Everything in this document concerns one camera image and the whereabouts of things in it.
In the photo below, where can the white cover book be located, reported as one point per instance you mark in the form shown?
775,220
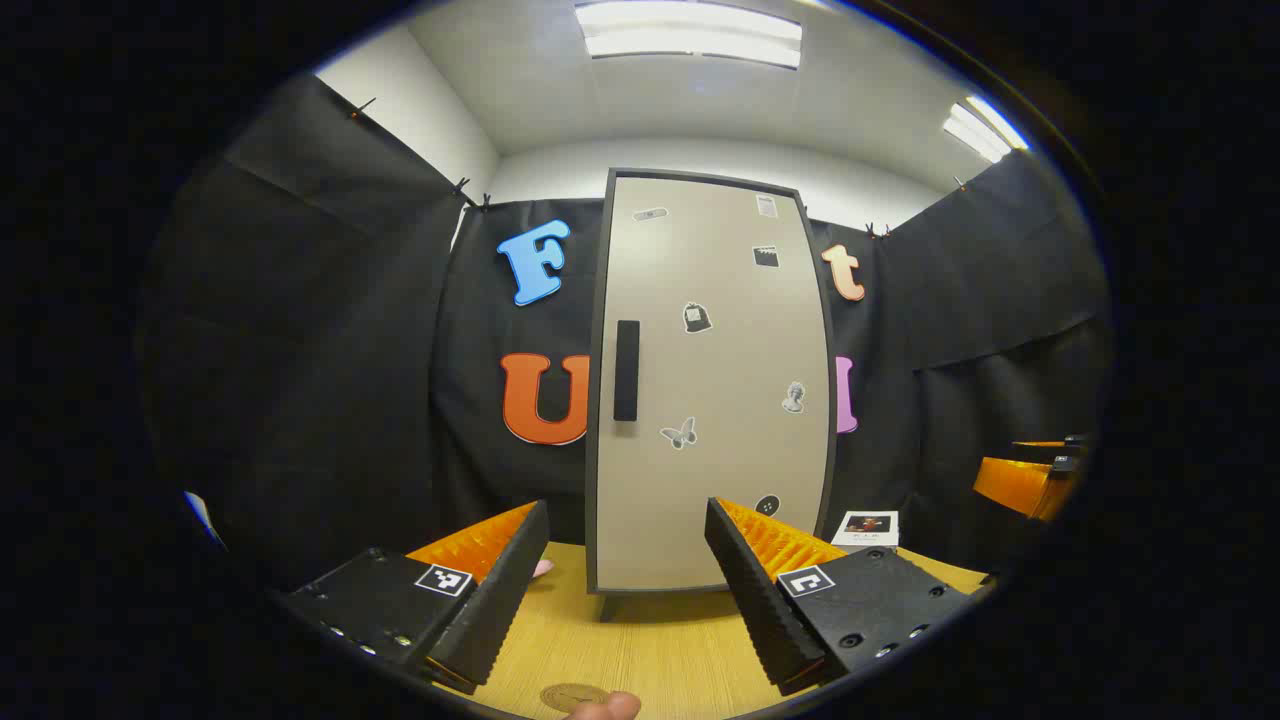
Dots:
865,528

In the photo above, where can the pink soft toy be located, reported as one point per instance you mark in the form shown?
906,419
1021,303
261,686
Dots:
541,568

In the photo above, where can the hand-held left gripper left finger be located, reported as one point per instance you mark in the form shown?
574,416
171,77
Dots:
500,600

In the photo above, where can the beige cabinet door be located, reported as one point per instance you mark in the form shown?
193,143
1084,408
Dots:
700,450

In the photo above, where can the small ceiling light panel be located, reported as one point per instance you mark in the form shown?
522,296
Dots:
980,128

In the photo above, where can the long ceiling light panel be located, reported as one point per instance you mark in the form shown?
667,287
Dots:
690,30

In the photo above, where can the black backdrop cloth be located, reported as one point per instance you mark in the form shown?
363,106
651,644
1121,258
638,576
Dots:
330,350

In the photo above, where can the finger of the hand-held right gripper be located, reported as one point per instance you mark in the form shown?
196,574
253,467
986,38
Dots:
1035,443
1020,485

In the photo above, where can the grey cabinet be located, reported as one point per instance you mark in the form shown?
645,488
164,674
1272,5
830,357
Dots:
591,500

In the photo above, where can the round brown coaster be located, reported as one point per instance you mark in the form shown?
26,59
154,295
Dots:
570,696

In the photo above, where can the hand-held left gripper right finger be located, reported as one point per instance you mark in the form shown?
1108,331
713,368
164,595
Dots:
760,600

